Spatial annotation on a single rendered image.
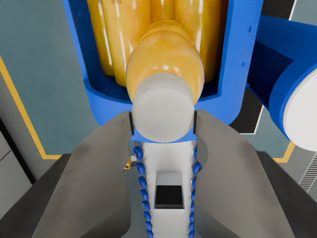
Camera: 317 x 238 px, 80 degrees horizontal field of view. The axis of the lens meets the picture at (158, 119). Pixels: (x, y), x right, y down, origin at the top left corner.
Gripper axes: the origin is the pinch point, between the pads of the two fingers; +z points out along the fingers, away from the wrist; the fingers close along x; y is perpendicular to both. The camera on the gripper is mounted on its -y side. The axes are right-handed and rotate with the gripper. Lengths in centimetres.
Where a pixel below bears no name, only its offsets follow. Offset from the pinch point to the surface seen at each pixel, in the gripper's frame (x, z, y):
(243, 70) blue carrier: 10.6, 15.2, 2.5
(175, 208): 2, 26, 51
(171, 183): 1, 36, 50
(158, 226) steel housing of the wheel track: -6, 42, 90
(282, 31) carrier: 36, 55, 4
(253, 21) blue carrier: 10.7, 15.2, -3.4
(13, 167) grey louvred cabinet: -154, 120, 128
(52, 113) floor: -104, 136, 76
